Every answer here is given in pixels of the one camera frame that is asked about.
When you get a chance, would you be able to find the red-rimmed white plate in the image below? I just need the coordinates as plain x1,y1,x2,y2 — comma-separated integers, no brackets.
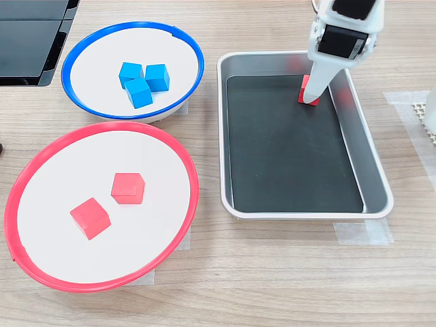
3,121,200,294

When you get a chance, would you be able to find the blue-rimmed white plate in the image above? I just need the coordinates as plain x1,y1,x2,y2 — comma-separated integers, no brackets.
61,21,206,124

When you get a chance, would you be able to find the clear tape strip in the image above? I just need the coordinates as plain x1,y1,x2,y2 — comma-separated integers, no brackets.
383,91,436,192
124,268,156,287
332,219,395,246
170,101,189,117
175,227,192,252

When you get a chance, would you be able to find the red cube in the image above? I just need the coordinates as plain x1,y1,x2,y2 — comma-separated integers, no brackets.
69,197,112,241
298,74,321,107
110,172,146,206

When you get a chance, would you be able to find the pale perforated base plate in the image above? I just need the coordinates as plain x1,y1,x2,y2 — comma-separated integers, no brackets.
411,101,436,150

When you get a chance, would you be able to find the black glossy panel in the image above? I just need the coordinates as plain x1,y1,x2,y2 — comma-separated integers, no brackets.
0,0,81,87

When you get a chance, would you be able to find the blue cube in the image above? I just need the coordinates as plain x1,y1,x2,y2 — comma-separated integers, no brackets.
119,61,144,90
124,78,153,110
145,63,170,93

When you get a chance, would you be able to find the black tray mat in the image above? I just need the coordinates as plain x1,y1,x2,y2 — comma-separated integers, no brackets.
225,74,364,213

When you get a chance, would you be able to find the steel tray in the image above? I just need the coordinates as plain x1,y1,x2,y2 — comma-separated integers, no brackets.
217,50,395,219

